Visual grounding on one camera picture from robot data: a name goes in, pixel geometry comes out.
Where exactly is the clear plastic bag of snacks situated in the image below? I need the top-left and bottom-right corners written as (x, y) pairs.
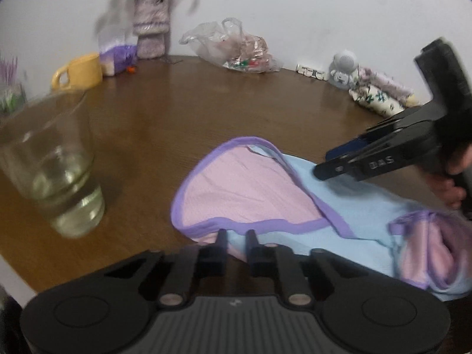
top-left (179, 18), bottom-right (283, 74)

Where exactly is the white patterned small cloth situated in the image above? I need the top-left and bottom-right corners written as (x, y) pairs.
top-left (296, 64), bottom-right (328, 81)

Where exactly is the white teal-flowered folded cloth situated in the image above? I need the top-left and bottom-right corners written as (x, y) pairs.
top-left (348, 85), bottom-right (405, 117)

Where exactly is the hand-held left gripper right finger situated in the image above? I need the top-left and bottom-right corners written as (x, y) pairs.
top-left (245, 229), bottom-right (373, 308)

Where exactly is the purple plush toy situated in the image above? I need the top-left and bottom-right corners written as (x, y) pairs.
top-left (99, 44), bottom-right (139, 77)

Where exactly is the person's right hand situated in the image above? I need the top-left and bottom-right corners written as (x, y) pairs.
top-left (428, 173), bottom-right (467, 209)

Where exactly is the clear drinking glass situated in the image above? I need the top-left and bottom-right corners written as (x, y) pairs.
top-left (0, 90), bottom-right (106, 239)

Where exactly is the white astronaut figurine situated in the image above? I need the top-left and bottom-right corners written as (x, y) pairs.
top-left (328, 50), bottom-right (359, 89)

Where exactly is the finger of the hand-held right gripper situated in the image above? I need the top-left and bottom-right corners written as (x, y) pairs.
top-left (326, 105), bottom-right (439, 160)
top-left (313, 120), bottom-right (439, 182)

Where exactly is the pink floral folded cloth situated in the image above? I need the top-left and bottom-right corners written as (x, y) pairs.
top-left (358, 67), bottom-right (416, 100)

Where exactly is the pink blue purple-trimmed garment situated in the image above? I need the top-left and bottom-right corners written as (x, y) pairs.
top-left (170, 136), bottom-right (472, 301)

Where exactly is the yellow mug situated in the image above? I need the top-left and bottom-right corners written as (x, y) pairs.
top-left (51, 53), bottom-right (103, 93)

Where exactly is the purple dried flower bunch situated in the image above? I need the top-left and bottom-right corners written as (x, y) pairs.
top-left (0, 57), bottom-right (28, 116)

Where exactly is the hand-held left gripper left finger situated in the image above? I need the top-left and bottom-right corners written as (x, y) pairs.
top-left (104, 229), bottom-right (228, 308)

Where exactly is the purple knitted vase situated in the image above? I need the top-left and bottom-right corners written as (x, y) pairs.
top-left (131, 0), bottom-right (176, 61)

